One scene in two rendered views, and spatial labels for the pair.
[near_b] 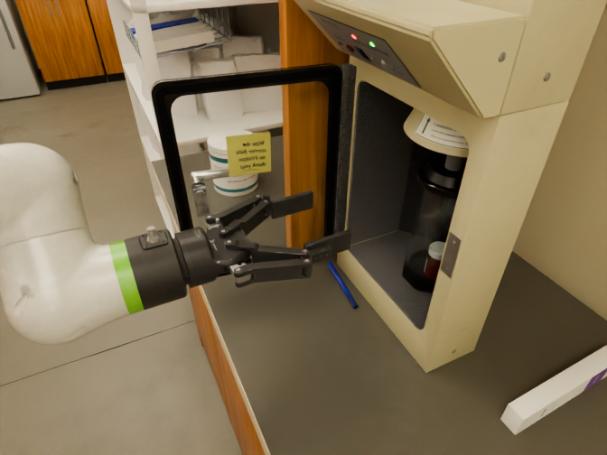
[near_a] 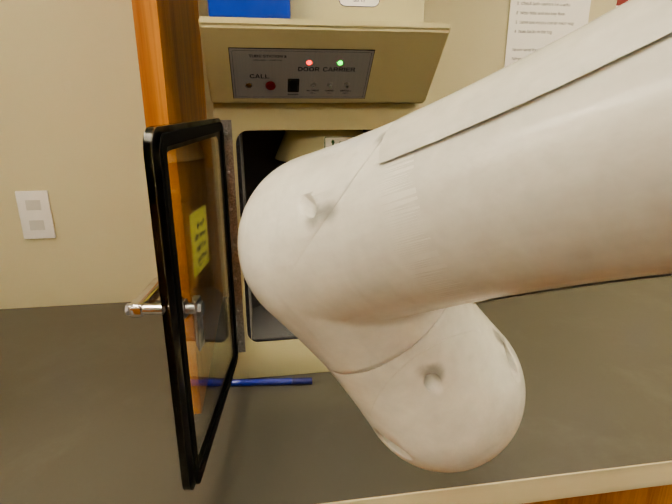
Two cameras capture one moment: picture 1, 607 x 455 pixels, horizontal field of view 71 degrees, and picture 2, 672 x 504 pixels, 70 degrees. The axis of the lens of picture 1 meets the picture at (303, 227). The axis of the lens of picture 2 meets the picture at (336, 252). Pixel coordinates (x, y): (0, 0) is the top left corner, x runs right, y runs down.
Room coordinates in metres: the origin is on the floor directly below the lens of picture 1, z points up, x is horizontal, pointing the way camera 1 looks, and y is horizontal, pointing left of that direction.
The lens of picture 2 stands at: (0.34, 0.59, 1.41)
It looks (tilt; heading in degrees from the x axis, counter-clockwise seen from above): 17 degrees down; 287
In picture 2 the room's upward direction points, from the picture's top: straight up
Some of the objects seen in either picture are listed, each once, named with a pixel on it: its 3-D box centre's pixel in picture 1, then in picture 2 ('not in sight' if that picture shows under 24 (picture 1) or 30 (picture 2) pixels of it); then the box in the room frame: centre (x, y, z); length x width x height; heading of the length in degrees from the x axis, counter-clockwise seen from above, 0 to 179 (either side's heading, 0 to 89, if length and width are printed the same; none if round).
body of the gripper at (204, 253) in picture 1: (214, 251); not in sight; (0.44, 0.12, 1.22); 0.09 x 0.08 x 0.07; 116
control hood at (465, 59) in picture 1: (378, 40); (324, 65); (0.56, -0.09, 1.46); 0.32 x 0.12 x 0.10; 26
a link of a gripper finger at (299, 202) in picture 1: (292, 204); not in sight; (0.55, 0.02, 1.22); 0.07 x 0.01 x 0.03; 116
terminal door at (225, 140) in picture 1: (258, 183); (204, 281); (0.67, 0.08, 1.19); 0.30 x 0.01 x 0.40; 108
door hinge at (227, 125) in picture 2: (341, 171); (230, 246); (0.72, -0.07, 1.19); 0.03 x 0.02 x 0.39; 26
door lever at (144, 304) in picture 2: not in sight; (162, 296); (0.68, 0.16, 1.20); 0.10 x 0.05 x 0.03; 108
